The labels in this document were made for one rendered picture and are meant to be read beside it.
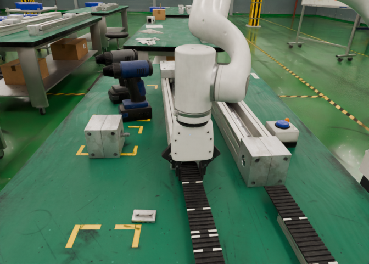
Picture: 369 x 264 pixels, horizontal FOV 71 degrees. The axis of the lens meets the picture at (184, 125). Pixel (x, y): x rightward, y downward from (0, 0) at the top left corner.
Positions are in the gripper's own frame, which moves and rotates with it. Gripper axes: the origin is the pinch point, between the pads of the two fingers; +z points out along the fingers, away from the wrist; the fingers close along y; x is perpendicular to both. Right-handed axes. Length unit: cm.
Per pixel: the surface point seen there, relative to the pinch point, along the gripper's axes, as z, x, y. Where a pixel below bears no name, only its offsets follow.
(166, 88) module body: -5.8, 47.7, -4.0
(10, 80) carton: 54, 252, -172
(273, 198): -0.8, -12.2, 17.2
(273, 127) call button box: -3.3, 16.0, 28.8
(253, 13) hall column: 32, 965, 366
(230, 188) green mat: 2.7, -4.3, 9.9
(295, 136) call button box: -1.4, 12.9, 34.9
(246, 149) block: -6.3, -0.3, 14.1
